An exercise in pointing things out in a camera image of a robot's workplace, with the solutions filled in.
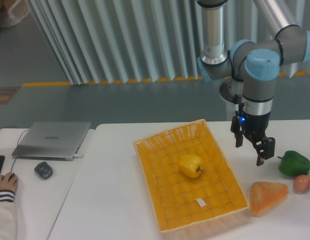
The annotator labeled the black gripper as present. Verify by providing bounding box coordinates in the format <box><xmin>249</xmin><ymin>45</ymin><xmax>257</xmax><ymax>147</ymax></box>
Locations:
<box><xmin>230</xmin><ymin>102</ymin><xmax>275</xmax><ymax>166</ymax></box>

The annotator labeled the yellow bell pepper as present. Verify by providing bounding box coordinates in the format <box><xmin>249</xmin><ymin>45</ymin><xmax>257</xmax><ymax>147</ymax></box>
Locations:
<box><xmin>177</xmin><ymin>154</ymin><xmax>204</xmax><ymax>179</ymax></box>

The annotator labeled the striped white sleeve forearm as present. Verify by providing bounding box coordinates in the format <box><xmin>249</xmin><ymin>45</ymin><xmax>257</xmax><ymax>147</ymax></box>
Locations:
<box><xmin>0</xmin><ymin>190</ymin><xmax>17</xmax><ymax>240</ymax></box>

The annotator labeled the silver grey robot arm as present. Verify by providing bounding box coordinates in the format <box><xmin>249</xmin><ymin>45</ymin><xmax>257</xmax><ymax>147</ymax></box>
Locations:
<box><xmin>197</xmin><ymin>0</ymin><xmax>310</xmax><ymax>166</ymax></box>

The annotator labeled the green bell pepper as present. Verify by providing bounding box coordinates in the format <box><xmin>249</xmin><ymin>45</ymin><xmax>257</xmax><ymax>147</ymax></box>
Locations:
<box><xmin>278</xmin><ymin>150</ymin><xmax>310</xmax><ymax>177</ymax></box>

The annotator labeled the person's hand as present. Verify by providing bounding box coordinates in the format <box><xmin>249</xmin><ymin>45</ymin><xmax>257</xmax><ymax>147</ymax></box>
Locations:
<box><xmin>0</xmin><ymin>172</ymin><xmax>18</xmax><ymax>193</ymax></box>

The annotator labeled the triangular toast bread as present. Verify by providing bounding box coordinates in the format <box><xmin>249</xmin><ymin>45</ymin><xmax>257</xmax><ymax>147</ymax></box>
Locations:
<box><xmin>250</xmin><ymin>181</ymin><xmax>289</xmax><ymax>217</ymax></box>

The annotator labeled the brown egg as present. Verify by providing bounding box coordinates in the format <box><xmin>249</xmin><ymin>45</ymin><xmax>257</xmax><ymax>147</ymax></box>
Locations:
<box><xmin>293</xmin><ymin>174</ymin><xmax>310</xmax><ymax>192</ymax></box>

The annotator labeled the white paper label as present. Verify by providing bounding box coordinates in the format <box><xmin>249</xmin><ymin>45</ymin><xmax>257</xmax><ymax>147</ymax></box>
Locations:
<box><xmin>195</xmin><ymin>198</ymin><xmax>207</xmax><ymax>208</ymax></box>

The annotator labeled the yellow woven basket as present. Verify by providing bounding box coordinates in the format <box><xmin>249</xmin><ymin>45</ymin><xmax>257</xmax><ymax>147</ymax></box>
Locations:
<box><xmin>133</xmin><ymin>119</ymin><xmax>250</xmax><ymax>234</ymax></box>

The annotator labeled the grey folding partition screen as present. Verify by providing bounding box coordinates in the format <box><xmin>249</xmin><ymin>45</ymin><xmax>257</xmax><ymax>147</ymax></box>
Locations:
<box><xmin>26</xmin><ymin>0</ymin><xmax>310</xmax><ymax>85</ymax></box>

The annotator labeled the silver laptop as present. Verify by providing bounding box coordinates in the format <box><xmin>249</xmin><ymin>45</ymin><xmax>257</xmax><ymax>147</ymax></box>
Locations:
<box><xmin>12</xmin><ymin>121</ymin><xmax>91</xmax><ymax>161</ymax></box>

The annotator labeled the dark grey puck device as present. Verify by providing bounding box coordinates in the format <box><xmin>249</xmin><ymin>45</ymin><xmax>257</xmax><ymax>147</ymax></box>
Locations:
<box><xmin>34</xmin><ymin>161</ymin><xmax>54</xmax><ymax>180</ymax></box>

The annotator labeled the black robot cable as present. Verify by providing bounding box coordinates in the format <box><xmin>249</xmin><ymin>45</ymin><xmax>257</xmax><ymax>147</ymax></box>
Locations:
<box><xmin>233</xmin><ymin>94</ymin><xmax>243</xmax><ymax>118</ymax></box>

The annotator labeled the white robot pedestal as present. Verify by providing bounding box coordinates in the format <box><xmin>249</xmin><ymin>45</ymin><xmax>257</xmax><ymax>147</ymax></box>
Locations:
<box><xmin>219</xmin><ymin>77</ymin><xmax>244</xmax><ymax>121</ymax></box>

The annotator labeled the black mouse cable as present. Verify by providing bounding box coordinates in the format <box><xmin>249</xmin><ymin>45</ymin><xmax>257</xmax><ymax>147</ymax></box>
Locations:
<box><xmin>0</xmin><ymin>126</ymin><xmax>31</xmax><ymax>174</ymax></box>

